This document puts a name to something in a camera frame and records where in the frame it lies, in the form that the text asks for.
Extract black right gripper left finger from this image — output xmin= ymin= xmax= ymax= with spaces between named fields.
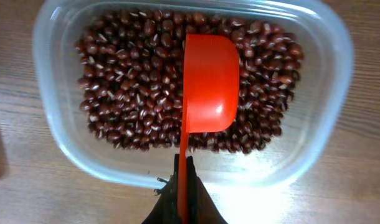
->
xmin=142 ymin=154 xmax=181 ymax=224

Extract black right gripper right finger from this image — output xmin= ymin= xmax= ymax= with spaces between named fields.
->
xmin=186 ymin=156 xmax=227 ymax=224

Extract orange measuring scoop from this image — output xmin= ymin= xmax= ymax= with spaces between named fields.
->
xmin=177 ymin=34 xmax=239 ymax=223

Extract red beans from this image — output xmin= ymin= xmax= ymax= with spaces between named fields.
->
xmin=75 ymin=9 xmax=304 ymax=154

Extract clear plastic container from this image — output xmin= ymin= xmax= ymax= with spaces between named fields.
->
xmin=32 ymin=0 xmax=355 ymax=190

